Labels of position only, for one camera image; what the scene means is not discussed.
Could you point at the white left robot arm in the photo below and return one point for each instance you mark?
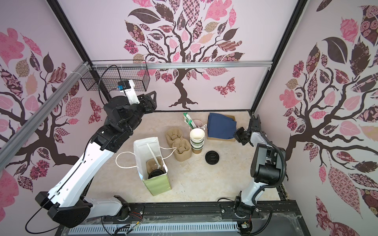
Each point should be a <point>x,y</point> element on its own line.
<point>64,202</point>

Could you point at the white slotted cable duct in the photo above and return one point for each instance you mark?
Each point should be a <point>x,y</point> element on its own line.
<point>152,228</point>

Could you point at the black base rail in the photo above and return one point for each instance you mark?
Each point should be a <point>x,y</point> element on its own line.
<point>274,219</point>

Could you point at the black wire basket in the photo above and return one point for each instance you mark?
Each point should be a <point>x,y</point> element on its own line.
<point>108,73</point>

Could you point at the white paper takeout bag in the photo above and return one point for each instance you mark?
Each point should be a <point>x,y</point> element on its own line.
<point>156,185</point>

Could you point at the black cup lid stack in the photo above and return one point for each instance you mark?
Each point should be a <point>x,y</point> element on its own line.
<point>212,157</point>

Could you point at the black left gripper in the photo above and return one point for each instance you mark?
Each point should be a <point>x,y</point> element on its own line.
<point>149,105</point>

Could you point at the aluminium rail back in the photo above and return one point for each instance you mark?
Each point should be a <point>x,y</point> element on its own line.
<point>183,65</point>

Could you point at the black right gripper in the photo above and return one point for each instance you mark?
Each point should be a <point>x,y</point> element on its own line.
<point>246,133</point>

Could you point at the green wrapped stirrers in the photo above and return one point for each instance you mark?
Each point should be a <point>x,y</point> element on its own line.
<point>188,119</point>

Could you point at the stacked paper cups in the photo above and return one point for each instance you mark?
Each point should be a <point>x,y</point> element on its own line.
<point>197,139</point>

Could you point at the aluminium rail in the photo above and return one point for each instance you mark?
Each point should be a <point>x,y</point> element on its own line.
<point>183,65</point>
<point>12,146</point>

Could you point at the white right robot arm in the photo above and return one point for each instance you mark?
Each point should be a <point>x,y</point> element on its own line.
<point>268,168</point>

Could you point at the blue napkin stack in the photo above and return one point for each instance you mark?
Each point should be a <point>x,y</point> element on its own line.
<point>221,125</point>

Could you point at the brown cardboard napkin box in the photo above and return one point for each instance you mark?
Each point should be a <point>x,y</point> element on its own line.
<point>230,118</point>

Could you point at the single white straw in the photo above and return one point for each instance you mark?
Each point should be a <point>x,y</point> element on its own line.
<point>154,157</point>

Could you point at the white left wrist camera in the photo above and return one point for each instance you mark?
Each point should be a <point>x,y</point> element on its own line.
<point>128,88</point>

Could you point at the pink bucket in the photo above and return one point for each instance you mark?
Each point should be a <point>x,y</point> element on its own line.
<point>194,127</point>

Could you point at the single cardboard cup carrier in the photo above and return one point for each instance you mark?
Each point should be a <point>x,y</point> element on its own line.
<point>151,165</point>

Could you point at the aluminium rail left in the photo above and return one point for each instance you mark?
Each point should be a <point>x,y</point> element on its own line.
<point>12,146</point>

